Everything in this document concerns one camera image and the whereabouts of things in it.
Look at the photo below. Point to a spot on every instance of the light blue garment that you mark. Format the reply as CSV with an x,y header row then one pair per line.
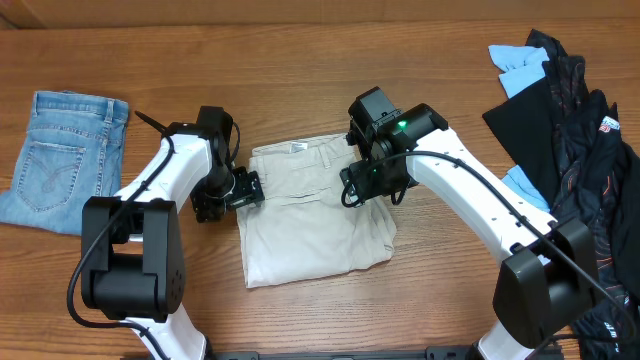
x,y
521,67

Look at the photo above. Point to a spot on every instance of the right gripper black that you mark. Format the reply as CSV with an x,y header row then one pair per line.
x,y
361,188

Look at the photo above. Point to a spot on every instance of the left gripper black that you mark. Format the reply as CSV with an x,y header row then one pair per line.
x,y
248,191

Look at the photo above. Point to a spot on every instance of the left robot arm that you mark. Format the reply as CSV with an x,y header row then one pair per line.
x,y
132,272

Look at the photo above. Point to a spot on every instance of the beige khaki shorts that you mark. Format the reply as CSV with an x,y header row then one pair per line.
x,y
301,230

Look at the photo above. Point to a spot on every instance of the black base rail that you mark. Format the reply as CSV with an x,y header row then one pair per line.
x,y
430,353

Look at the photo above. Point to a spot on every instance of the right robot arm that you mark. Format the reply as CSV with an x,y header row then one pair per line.
x,y
547,267

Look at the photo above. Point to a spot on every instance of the black patterned garment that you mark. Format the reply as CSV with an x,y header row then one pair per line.
x,y
573,152

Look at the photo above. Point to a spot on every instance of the folded blue denim jeans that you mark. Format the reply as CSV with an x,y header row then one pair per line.
x,y
73,150

